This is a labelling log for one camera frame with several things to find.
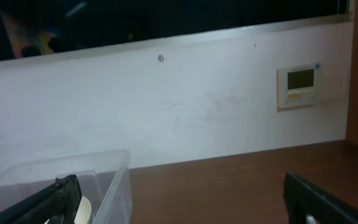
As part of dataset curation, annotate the white wall control panel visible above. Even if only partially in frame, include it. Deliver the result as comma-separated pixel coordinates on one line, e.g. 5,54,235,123
277,63,347,112

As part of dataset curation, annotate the large cream bowl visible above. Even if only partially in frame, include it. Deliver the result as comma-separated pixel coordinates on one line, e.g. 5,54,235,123
44,195,93,224

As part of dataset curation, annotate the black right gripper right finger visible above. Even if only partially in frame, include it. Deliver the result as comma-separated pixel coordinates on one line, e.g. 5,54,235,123
283,173,358,224

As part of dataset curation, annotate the clear plastic storage bin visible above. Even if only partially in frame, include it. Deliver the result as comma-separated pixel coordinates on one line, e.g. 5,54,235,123
0,150,132,223

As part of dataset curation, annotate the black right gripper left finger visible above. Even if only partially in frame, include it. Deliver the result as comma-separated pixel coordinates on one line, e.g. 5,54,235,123
0,174,82,224

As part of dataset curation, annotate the dark window above wall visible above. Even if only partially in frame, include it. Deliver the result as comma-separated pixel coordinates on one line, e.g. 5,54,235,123
0,0,349,61

